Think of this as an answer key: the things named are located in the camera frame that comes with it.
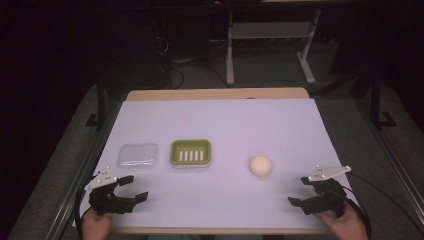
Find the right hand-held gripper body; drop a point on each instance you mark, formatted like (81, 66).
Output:
(328, 196)

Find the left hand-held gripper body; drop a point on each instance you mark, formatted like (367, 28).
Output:
(104, 200)

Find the person's left hand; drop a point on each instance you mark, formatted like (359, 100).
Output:
(96, 228)

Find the person's right hand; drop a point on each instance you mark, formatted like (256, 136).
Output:
(350, 228)

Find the clear plastic lid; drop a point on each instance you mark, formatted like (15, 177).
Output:
(137, 155)

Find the round beige soap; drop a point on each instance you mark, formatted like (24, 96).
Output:
(260, 165)

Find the green soap dish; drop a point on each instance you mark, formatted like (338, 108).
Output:
(190, 153)

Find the black metal stand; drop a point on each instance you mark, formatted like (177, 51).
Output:
(100, 106)
(376, 103)

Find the white table mat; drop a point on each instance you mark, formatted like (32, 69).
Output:
(226, 126)

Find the white metal stand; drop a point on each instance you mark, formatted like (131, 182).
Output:
(271, 30)

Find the aluminium rail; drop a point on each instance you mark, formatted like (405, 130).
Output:
(393, 156)
(80, 176)

